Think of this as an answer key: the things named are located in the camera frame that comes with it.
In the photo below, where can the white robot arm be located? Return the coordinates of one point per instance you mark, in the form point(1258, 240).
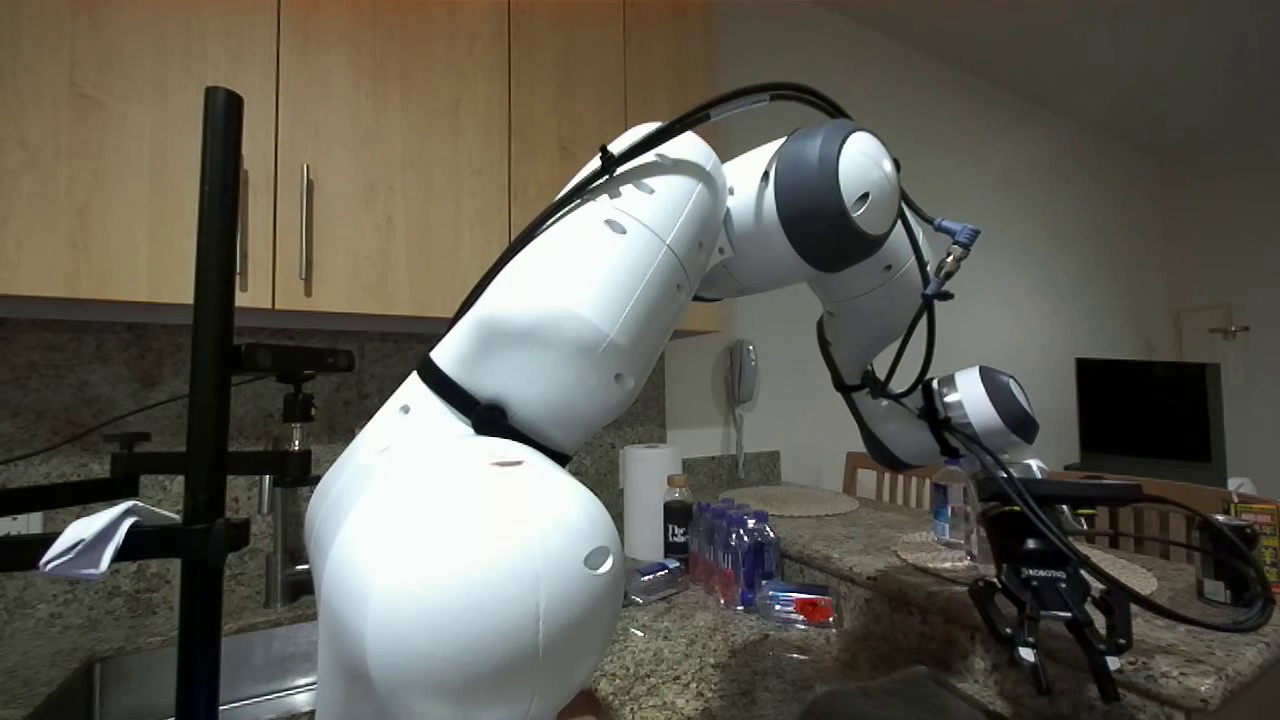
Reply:
point(466, 562)

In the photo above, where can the white paper towel roll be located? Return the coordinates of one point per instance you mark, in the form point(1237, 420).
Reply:
point(645, 503)

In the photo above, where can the clear plastic wrapper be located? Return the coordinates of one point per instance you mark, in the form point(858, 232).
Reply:
point(652, 581)

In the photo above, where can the black camera stand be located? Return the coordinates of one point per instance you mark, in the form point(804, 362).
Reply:
point(210, 402)

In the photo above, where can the round beige placemat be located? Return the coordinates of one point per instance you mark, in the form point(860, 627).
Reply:
point(935, 554)
point(800, 503)

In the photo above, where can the steel sink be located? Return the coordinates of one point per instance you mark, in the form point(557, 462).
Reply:
point(135, 683)

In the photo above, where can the purple water bottle pack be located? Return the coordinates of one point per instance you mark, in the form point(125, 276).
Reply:
point(735, 545)

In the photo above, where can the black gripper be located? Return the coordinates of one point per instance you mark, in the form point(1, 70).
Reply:
point(1044, 554)

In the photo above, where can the dark jar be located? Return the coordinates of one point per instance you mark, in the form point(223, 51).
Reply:
point(1220, 566)

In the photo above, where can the white crumpled paper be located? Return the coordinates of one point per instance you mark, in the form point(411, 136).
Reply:
point(103, 533)

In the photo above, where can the wooden wall cabinet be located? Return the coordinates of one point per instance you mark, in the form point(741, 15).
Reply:
point(386, 147)

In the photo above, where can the orange box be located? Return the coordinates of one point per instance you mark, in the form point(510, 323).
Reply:
point(1270, 533)

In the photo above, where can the grey wall phone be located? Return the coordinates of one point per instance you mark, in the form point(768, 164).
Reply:
point(741, 375)

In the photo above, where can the red white packet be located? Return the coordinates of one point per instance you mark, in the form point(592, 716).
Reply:
point(800, 610)

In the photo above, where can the black television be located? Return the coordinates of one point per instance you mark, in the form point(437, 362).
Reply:
point(1149, 418)

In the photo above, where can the small black bottle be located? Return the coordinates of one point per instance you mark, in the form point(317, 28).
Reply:
point(676, 520)

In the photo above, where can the black stereo camera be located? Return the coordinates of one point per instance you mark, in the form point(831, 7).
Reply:
point(298, 356)

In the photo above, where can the clear water bottle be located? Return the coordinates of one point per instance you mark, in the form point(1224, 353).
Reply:
point(949, 515)

